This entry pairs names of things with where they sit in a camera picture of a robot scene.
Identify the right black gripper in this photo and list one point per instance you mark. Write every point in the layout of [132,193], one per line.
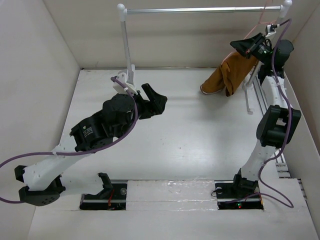
[247,47]

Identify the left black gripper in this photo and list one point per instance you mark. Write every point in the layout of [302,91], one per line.
[157,102]

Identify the brown trousers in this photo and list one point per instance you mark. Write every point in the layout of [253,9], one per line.
[229,75]

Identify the pink wire hanger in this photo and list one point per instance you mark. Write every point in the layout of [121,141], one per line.
[259,22]

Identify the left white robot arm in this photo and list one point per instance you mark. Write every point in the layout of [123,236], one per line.
[44,181]

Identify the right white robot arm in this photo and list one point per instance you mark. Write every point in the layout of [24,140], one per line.
[278,124]

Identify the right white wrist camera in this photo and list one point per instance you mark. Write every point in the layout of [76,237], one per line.
[270,30]

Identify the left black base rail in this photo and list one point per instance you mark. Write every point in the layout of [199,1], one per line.
[113,201]

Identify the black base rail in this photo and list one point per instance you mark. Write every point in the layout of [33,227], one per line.
[229,198]
[113,201]

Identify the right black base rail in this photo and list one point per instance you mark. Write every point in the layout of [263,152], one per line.
[229,198]

